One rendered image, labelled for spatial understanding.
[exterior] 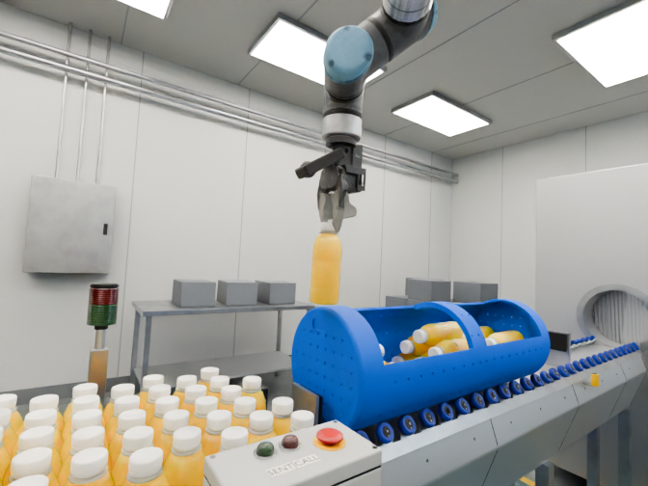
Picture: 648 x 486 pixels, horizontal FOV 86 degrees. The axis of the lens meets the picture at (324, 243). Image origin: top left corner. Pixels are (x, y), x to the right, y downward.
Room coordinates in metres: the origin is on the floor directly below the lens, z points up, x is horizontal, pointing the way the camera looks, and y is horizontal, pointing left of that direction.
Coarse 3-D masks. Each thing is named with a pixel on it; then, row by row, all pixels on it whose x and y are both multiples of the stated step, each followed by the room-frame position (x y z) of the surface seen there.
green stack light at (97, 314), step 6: (90, 306) 0.84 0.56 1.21; (96, 306) 0.84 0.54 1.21; (102, 306) 0.84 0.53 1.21; (108, 306) 0.85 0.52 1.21; (114, 306) 0.87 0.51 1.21; (90, 312) 0.84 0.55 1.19; (96, 312) 0.84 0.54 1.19; (102, 312) 0.84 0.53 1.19; (108, 312) 0.85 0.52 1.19; (114, 312) 0.87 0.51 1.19; (90, 318) 0.84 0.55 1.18; (96, 318) 0.84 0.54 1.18; (102, 318) 0.85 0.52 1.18; (108, 318) 0.85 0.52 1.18; (114, 318) 0.87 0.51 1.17; (90, 324) 0.84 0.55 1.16; (96, 324) 0.84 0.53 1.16; (102, 324) 0.85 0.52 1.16; (108, 324) 0.85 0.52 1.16
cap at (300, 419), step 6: (294, 414) 0.60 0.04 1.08; (300, 414) 0.60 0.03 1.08; (306, 414) 0.60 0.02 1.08; (312, 414) 0.60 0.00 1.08; (294, 420) 0.58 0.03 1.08; (300, 420) 0.58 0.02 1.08; (306, 420) 0.58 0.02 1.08; (312, 420) 0.59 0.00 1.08; (294, 426) 0.58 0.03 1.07; (300, 426) 0.58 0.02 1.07; (306, 426) 0.58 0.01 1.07
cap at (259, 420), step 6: (252, 414) 0.59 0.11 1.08; (258, 414) 0.59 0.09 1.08; (264, 414) 0.59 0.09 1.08; (270, 414) 0.59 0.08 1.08; (252, 420) 0.58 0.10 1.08; (258, 420) 0.57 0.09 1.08; (264, 420) 0.57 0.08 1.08; (270, 420) 0.58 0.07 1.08; (252, 426) 0.58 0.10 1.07; (258, 426) 0.57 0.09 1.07; (264, 426) 0.57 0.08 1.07; (270, 426) 0.58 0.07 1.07
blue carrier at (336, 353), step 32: (320, 320) 0.84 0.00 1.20; (352, 320) 0.77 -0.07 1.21; (384, 320) 1.10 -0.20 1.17; (416, 320) 1.19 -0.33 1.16; (448, 320) 1.31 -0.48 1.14; (480, 320) 1.42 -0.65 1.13; (512, 320) 1.31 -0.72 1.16; (320, 352) 0.82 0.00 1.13; (352, 352) 0.73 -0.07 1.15; (480, 352) 0.96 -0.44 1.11; (512, 352) 1.06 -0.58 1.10; (544, 352) 1.18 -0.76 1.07; (320, 384) 0.82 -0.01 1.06; (352, 384) 0.73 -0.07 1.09; (384, 384) 0.74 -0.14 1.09; (416, 384) 0.80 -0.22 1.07; (448, 384) 0.88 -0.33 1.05; (480, 384) 0.99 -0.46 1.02; (352, 416) 0.73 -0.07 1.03; (384, 416) 0.78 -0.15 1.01
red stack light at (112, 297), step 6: (90, 288) 0.85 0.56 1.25; (96, 288) 0.84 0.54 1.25; (102, 288) 0.84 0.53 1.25; (108, 288) 0.85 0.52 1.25; (114, 288) 0.86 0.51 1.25; (90, 294) 0.85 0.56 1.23; (96, 294) 0.84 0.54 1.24; (102, 294) 0.84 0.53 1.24; (108, 294) 0.85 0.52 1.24; (114, 294) 0.86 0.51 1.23; (90, 300) 0.84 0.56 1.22; (96, 300) 0.84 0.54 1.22; (102, 300) 0.84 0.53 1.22; (108, 300) 0.85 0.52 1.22; (114, 300) 0.86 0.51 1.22
